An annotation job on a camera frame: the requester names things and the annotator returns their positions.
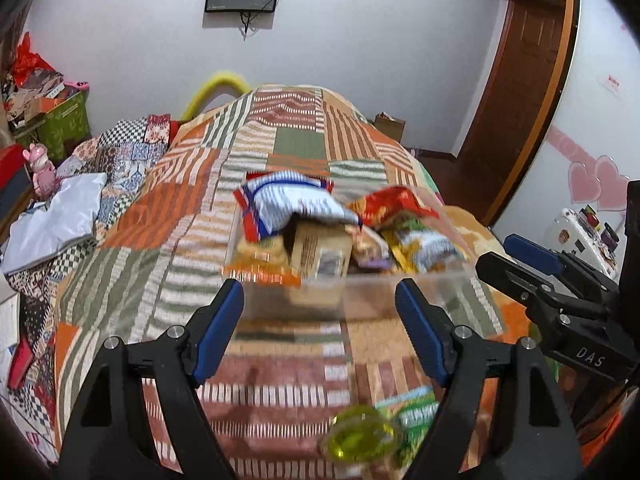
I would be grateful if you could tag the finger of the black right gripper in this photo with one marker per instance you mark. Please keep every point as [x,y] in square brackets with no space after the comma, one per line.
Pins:
[541,303]
[532,254]

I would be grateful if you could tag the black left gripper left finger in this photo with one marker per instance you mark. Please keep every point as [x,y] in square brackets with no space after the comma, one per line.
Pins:
[109,433]

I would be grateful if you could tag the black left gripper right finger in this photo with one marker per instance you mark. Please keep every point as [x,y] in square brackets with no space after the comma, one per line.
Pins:
[531,435]

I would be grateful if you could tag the green peas snack packet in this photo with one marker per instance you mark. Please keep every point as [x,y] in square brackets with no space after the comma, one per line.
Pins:
[414,412]

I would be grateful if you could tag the green jelly cup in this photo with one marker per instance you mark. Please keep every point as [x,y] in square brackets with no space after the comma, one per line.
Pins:
[360,434]

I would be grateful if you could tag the clear plastic storage bin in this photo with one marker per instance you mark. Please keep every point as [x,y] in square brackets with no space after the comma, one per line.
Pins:
[363,295]

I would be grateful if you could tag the toasted bun slices pack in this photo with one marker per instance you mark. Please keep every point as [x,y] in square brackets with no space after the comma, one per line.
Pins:
[321,251]

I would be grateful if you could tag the brown wooden door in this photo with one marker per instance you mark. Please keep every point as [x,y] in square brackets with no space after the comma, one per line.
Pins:
[506,128]

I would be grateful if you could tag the red snack bag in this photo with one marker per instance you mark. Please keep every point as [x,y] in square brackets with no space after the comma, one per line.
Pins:
[383,207]

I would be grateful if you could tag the brown cardboard box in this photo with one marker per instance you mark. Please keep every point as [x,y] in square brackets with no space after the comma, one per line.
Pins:
[392,127]

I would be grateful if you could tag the white grey plastic bag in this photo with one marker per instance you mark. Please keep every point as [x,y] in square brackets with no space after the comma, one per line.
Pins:
[65,220]

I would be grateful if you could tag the patchwork striped bed blanket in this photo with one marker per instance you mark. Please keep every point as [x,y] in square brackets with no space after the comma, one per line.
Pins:
[279,383]

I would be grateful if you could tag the pink plush toy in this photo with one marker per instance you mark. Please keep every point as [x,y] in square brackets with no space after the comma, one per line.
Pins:
[44,178]

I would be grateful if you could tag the checkered patterned quilt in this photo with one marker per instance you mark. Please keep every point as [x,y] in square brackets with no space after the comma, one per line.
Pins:
[126,153]

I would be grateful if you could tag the white blue striped snack bag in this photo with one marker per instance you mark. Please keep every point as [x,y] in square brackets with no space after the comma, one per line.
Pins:
[269,200]

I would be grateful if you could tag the green gift box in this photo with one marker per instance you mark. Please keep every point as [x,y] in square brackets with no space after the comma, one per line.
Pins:
[60,130]

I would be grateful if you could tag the red plastic bag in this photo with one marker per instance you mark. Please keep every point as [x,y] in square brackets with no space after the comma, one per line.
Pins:
[26,62]

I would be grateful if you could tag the pink heart wall stickers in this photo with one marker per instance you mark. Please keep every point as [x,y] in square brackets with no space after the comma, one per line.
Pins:
[591,180]

